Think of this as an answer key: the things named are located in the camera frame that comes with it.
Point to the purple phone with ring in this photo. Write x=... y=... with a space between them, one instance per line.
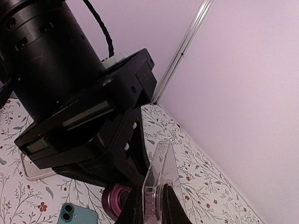
x=113 y=199

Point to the aluminium frame post back left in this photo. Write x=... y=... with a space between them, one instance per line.
x=182 y=49

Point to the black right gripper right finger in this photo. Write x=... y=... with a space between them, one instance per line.
x=172 y=210

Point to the floral patterned table mat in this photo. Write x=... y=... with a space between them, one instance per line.
x=208 y=196

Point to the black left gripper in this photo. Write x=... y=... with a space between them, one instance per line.
x=48 y=62

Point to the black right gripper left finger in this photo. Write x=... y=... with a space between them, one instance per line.
x=132 y=211

